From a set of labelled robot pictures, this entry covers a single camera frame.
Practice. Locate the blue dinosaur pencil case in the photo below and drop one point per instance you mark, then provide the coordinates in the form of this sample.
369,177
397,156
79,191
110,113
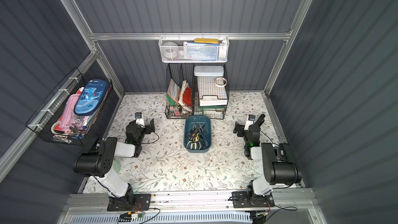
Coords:
92,97

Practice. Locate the red folder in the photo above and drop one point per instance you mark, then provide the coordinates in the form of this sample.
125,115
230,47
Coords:
187,96

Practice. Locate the white wire wall basket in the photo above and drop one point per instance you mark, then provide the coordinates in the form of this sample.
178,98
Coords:
190,51

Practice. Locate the yellow handled scissors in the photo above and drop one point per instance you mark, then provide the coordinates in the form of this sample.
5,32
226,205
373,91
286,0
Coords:
194,141

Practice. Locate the white flat box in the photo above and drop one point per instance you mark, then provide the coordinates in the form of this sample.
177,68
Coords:
208,71

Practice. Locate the black wire side basket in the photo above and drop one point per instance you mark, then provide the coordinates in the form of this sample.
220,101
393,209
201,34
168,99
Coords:
45,122

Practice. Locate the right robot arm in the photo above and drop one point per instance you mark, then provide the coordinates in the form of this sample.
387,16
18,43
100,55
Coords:
280,168

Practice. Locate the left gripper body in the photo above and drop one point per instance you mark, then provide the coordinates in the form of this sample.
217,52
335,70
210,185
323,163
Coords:
147,125

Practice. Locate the teal plastic storage box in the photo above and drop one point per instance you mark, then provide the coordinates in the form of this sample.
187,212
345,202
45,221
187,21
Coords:
201,125

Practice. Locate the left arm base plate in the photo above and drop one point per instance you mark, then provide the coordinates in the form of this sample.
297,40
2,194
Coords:
129,203

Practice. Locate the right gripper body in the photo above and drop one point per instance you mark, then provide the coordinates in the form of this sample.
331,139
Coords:
247,129

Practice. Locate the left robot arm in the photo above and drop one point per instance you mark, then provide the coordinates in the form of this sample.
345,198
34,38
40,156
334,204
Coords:
98,163

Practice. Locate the black wire desk organizer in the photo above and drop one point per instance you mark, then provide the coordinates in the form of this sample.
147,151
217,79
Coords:
207,99

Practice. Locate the black stapler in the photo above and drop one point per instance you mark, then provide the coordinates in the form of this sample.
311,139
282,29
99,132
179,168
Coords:
260,120

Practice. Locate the mint green pencil cup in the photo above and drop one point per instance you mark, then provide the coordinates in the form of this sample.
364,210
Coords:
116,166

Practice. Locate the pink pencil case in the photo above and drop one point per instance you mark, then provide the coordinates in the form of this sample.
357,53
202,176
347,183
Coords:
70,122

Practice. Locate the white tape roll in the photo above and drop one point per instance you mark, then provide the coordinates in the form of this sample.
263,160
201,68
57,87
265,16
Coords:
220,82

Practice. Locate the yellow case in basket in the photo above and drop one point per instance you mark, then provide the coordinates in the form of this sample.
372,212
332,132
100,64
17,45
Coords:
207,41

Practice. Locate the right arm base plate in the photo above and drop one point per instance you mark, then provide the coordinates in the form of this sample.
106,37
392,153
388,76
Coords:
240,199

